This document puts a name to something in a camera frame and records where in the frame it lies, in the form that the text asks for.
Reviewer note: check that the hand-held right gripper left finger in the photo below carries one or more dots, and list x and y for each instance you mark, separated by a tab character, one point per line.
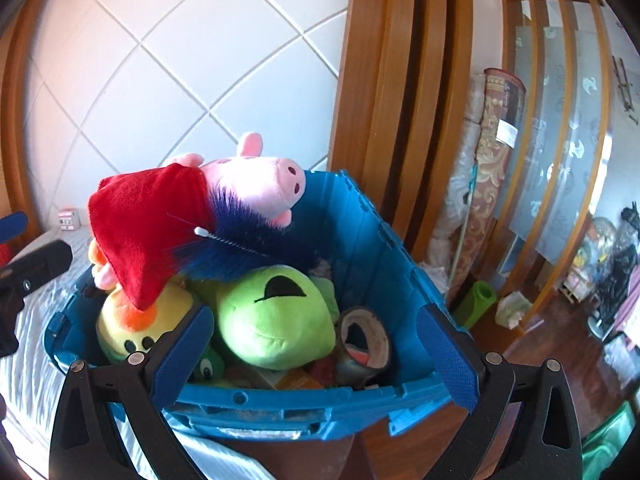
180	355

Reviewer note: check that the green bag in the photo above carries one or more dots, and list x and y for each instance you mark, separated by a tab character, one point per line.
610	440

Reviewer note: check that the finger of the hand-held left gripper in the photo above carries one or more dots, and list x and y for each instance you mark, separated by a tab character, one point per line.
12	226
40	262

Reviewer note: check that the small green frog plush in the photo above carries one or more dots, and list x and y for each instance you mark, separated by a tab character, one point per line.
207	366

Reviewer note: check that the green yoga mat roll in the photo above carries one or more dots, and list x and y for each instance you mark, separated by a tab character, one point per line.
472	305

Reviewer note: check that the pink tissue pack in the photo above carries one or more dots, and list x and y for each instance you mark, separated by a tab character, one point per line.
68	219

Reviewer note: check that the blue plastic crate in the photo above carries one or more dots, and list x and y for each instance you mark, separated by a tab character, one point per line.
380	240

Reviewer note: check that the white crumpled bag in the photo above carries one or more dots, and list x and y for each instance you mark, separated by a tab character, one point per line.
512	310

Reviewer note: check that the brown tape roll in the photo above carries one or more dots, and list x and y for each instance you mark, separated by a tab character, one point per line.
345	365

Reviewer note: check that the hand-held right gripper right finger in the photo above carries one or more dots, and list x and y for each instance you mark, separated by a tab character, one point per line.
450	360

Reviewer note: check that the white wrapped roll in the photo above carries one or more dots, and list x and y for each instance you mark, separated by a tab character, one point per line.
460	185

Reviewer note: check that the black plastic bag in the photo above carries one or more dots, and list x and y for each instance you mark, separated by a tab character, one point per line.
620	260

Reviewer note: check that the orange box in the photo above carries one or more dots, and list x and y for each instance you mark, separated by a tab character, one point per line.
295	379

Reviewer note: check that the yellow duck plush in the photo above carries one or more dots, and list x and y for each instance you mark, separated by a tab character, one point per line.
165	310

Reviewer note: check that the pink pig plush red dress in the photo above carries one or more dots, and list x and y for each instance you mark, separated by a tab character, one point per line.
145	220

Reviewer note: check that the blue feather brush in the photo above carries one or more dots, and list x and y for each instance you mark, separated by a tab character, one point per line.
260	245

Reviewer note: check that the wooden door frame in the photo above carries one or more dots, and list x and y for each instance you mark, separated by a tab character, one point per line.
12	110

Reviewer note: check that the wooden pillar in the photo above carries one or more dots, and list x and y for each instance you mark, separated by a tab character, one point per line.
400	85

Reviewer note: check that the rolled patterned rug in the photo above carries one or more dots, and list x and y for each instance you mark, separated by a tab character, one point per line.
495	135

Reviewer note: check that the pale green plush toy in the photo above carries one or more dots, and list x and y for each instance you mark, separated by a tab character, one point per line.
325	292

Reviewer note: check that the large green frog plush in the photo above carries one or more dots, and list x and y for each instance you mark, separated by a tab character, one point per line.
270	320

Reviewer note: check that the frosted glass wooden partition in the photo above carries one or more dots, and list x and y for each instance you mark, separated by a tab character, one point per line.
560	135

